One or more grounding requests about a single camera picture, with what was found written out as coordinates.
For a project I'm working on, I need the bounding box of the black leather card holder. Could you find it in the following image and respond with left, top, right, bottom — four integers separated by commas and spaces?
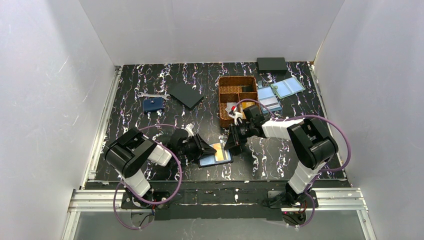
198, 143, 234, 168

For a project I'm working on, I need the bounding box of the orange credit card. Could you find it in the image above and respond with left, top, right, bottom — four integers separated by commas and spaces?
212, 143, 227, 162

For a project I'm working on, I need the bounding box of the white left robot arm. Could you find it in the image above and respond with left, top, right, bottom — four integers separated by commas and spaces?
104, 125, 217, 197

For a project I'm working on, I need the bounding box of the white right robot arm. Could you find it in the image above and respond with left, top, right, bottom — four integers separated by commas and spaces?
224, 105, 339, 197

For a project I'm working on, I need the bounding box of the silver card in basket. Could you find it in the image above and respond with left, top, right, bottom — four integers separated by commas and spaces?
225, 102, 236, 115

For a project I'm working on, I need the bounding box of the light blue card sleeve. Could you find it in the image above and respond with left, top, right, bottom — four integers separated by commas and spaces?
257, 86, 282, 112

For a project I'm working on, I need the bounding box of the light green card sleeve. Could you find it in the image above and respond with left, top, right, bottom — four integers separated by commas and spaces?
270, 77, 306, 99

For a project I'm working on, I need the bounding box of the brown woven divided basket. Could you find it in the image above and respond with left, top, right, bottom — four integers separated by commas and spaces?
218, 76, 258, 129

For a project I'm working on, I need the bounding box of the navy blue small wallet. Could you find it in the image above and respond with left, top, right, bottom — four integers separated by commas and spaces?
142, 97, 164, 113

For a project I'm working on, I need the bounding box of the silver metal wrench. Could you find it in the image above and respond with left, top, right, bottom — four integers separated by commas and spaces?
137, 92, 171, 101

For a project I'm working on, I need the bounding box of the black flat square pad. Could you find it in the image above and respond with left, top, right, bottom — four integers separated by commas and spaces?
169, 82, 204, 110

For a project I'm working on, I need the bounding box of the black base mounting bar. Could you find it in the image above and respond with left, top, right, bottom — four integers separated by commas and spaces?
120, 180, 319, 222

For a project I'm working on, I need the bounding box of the black rectangular box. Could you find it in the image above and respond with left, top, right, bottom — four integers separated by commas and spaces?
256, 57, 288, 74

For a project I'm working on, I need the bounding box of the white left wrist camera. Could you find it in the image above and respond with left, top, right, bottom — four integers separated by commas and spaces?
184, 123, 195, 137

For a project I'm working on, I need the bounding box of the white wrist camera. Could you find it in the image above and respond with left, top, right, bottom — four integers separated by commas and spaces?
228, 105, 243, 126
184, 123, 195, 137

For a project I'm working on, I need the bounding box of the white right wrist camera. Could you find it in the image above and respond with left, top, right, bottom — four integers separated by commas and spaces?
228, 105, 243, 126

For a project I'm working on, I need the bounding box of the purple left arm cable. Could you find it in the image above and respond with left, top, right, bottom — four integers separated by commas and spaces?
112, 124, 188, 231

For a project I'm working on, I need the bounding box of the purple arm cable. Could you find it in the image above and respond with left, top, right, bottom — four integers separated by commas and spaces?
233, 98, 352, 229
112, 124, 188, 231

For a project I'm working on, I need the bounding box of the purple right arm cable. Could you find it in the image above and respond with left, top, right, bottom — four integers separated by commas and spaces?
233, 98, 352, 229

